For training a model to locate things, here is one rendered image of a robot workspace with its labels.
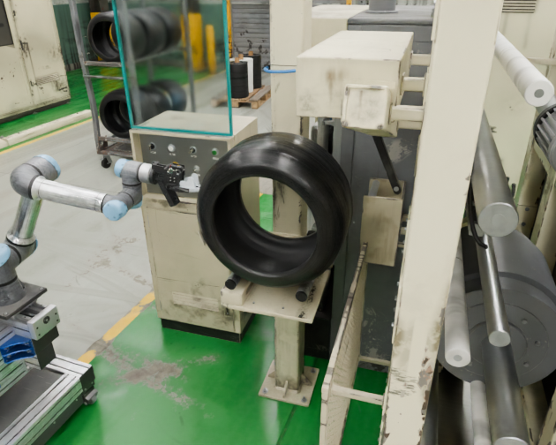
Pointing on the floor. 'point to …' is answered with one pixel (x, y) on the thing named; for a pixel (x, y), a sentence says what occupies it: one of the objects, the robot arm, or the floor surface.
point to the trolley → (98, 41)
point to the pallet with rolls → (247, 80)
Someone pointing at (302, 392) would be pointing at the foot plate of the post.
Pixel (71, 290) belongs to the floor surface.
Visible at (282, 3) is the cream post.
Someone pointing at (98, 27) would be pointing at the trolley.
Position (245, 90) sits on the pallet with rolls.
